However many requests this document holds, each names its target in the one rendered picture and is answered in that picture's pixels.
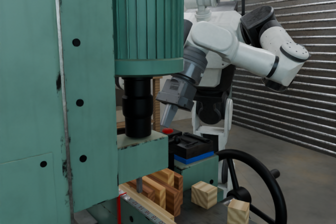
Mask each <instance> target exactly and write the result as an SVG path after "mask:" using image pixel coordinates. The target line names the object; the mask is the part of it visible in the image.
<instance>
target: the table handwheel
mask: <svg viewBox="0 0 336 224"><path fill-rule="evenodd" d="M214 154H215V155H218V162H220V161H222V160H224V159H226V160H227V164H228V168H229V172H230V176H231V181H232V186H233V189H232V190H230V191H229V192H228V193H227V195H226V198H224V199H223V200H222V201H220V203H222V204H223V205H225V206H227V207H228V206H229V204H230V202H231V200H232V199H235V200H239V201H243V202H247V203H249V210H250V211H251V212H253V213H254V214H256V215H257V216H259V217H260V218H262V219H263V220H264V221H266V222H267V223H268V224H287V218H288V216H287V206H286V202H285V198H284V195H283V193H282V190H281V188H280V186H279V184H278V182H277V181H276V179H275V177H274V176H273V175H272V173H271V172H270V171H269V170H268V168H267V167H266V166H265V165H264V164H263V163H262V162H260V161H259V160H258V159H257V158H255V157H254V156H252V155H251V154H249V153H247V152H244V151H241V150H238V149H223V150H220V151H218V152H216V153H214ZM233 159H235V160H239V161H241V162H243V163H245V164H247V165H248V166H250V167H251V168H252V169H254V170H255V171H256V172H257V173H258V174H259V176H260V177H261V178H262V179H263V181H264V182H265V184H266V185H267V187H268V189H269V191H270V193H271V196H272V199H273V202H274V207H275V220H274V219H272V218H271V217H269V216H268V215H266V214H265V213H263V212H262V211H261V210H259V209H258V208H256V207H255V206H254V205H252V204H251V203H252V198H251V195H250V193H249V191H248V190H247V189H246V188H244V187H242V186H239V184H238V180H237V176H236V172H235V168H234V163H233Z"/></svg>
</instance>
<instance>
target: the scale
mask: <svg viewBox="0 0 336 224"><path fill-rule="evenodd" d="M123 193H124V192H123V191H122V190H120V189H119V195H120V194H123ZM120 197H122V198H123V199H124V200H125V201H127V202H128V203H129V204H131V205H132V206H133V207H134V208H136V209H137V210H138V211H140V212H141V213H142V214H143V215H145V216H146V217H147V218H148V219H150V220H151V221H152V222H154V223H155V224H166V223H165V222H163V221H162V220H161V219H159V218H158V217H157V216H155V215H154V214H153V213H151V212H150V211H149V210H147V209H146V208H145V207H143V206H142V205H141V204H139V203H138V202H136V201H135V200H134V199H132V198H131V197H130V196H128V195H127V194H123V195H121V196H120Z"/></svg>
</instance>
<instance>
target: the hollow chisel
mask: <svg viewBox="0 0 336 224"><path fill-rule="evenodd" d="M136 192H138V193H142V192H143V180H142V177H141V178H137V179H136Z"/></svg>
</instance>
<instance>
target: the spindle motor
mask: <svg viewBox="0 0 336 224"><path fill-rule="evenodd" d="M112 12H113V41H114V71H115V77H121V78H145V77H161V76H168V75H173V74H176V73H179V72H182V71H183V70H184V58H183V57H184V0H112Z"/></svg>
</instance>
